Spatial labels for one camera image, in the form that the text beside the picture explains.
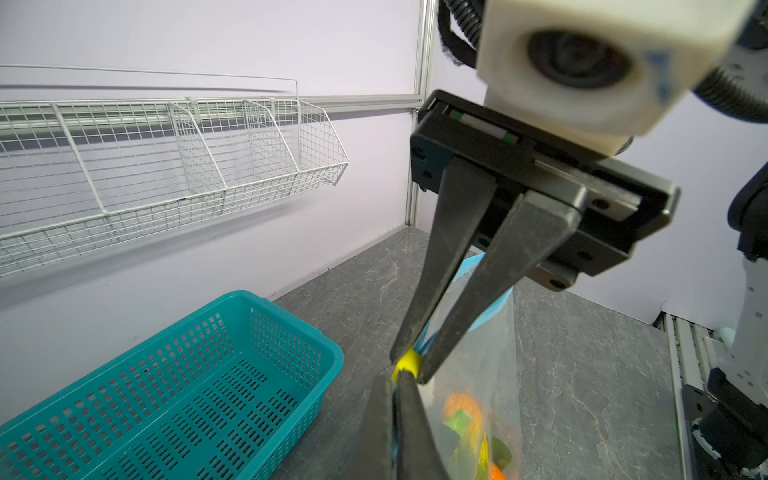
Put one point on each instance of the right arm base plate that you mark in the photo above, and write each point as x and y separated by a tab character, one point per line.
697	404

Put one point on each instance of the clear zip top bag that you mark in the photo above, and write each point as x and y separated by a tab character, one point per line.
482	365

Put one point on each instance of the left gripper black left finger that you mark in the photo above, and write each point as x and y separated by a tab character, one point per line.
373	457

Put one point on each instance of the teal plastic basket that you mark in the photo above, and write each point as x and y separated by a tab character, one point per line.
225	393

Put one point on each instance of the white wire shelf basket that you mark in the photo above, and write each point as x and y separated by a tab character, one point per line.
86	164

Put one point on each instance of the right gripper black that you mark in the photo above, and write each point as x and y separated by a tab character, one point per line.
535	204

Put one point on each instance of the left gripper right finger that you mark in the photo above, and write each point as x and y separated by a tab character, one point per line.
417	455

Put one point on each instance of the small orange toy carrot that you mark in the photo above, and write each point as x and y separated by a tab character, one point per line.
462	414

